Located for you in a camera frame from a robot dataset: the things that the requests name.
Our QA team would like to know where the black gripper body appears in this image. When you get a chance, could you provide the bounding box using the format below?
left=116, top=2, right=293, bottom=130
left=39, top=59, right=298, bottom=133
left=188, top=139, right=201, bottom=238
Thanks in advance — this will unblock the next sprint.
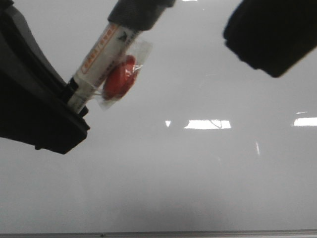
left=0, top=0, right=89, bottom=154

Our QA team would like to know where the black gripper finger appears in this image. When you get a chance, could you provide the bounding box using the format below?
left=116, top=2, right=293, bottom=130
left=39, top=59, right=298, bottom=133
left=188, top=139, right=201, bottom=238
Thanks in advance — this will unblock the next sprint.
left=223, top=0, right=317, bottom=78
left=107, top=0, right=175, bottom=31

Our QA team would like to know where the white whiteboard marker pen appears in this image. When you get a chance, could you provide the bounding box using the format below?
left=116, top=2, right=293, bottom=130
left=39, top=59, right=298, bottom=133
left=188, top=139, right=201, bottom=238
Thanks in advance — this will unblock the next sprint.
left=67, top=23, right=141, bottom=114

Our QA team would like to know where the red magnet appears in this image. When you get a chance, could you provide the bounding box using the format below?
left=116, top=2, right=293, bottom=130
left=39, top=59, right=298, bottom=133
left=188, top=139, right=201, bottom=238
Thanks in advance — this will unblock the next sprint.
left=95, top=39, right=153, bottom=110

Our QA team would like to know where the grey aluminium whiteboard frame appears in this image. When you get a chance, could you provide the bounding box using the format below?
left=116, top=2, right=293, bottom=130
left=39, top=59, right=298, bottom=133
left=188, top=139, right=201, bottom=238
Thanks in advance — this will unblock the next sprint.
left=0, top=229, right=317, bottom=238

